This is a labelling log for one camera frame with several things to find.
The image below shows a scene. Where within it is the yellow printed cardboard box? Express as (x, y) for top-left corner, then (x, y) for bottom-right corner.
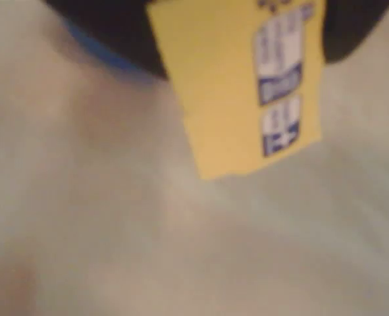
(145, 0), (326, 181)

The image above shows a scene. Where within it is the blue plastic bowl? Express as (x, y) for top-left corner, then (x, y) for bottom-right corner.
(61, 15), (164, 85)

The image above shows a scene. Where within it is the white wrinkled cloth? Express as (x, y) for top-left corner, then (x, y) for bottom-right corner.
(0, 0), (389, 316)

